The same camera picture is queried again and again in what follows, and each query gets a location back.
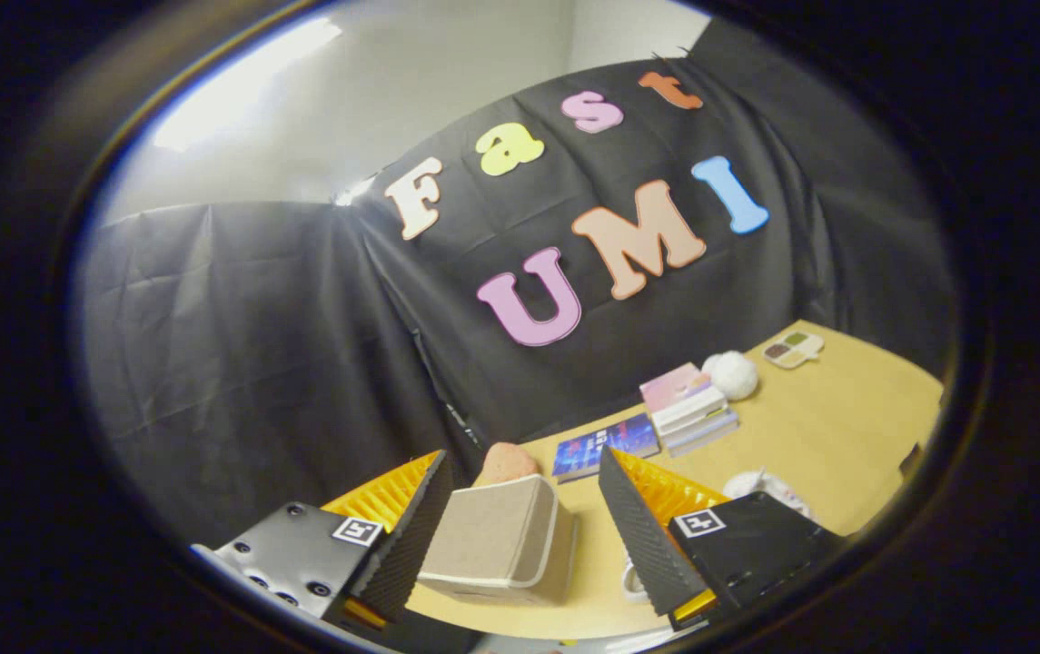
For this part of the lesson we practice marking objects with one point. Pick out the black backdrop cloth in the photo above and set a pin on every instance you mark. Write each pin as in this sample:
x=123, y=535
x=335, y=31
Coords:
x=302, y=345

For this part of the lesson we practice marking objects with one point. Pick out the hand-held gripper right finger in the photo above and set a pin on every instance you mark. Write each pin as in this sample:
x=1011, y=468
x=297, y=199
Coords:
x=633, y=536

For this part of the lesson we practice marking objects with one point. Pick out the cream palette tray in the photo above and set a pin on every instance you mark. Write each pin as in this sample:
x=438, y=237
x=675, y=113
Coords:
x=793, y=350

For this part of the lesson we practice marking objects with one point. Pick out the white fluffy ball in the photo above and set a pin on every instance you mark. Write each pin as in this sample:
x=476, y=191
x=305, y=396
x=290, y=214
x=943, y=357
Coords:
x=734, y=374

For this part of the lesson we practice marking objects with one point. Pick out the dark blue book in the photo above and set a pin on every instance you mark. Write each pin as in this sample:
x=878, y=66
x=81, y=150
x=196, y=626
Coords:
x=601, y=447

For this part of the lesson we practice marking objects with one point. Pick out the pink fuzzy plush item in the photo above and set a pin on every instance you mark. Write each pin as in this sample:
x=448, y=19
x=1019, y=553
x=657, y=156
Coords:
x=506, y=463

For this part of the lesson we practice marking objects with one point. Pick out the grey-edged book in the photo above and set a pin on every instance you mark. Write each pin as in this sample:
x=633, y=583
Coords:
x=706, y=434

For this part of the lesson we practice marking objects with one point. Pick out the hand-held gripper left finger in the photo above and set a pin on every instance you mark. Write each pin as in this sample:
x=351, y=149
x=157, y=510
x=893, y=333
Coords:
x=411, y=536

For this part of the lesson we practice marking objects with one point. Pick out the pink book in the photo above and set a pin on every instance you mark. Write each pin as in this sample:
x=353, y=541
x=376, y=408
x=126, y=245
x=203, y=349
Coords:
x=672, y=386

